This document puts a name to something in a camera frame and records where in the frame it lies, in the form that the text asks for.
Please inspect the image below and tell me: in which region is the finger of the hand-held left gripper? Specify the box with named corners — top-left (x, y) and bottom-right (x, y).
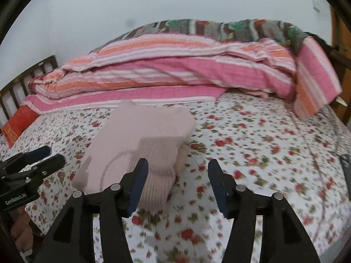
top-left (25, 146), bottom-right (52, 161)
top-left (30, 154), bottom-right (66, 177)

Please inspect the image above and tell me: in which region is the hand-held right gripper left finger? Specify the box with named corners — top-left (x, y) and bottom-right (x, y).
top-left (35, 157), bottom-right (149, 263)

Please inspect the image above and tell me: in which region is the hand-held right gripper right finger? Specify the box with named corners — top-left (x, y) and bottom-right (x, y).
top-left (208, 159), bottom-right (321, 263)

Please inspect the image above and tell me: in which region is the pink knitted sweater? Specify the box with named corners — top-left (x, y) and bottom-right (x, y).
top-left (72, 100), bottom-right (196, 214)

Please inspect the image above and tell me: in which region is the person's left hand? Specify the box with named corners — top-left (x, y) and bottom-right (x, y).
top-left (11, 204), bottom-right (33, 252)

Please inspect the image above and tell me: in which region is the red pillow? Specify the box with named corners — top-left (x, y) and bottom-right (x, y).
top-left (1, 105), bottom-right (40, 148)

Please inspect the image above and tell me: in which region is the floral bed sheet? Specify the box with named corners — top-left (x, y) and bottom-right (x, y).
top-left (0, 92), bottom-right (351, 263)

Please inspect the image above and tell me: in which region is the dark wooden headboard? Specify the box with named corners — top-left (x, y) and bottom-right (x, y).
top-left (0, 55), bottom-right (59, 136)

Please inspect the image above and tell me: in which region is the pink orange striped quilt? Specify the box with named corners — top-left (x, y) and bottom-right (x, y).
top-left (20, 34), bottom-right (343, 119)

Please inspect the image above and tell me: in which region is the multicolour floral patchwork blanket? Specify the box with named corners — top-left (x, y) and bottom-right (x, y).
top-left (89, 19), bottom-right (310, 55)

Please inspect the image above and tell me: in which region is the dark wooden footboard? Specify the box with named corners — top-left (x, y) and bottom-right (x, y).
top-left (328, 42), bottom-right (351, 132)

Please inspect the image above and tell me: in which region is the dark cloth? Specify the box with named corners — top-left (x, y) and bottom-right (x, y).
top-left (304, 31), bottom-right (333, 47)

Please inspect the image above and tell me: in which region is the wooden door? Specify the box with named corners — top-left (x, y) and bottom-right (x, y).
top-left (330, 5), bottom-right (351, 66)

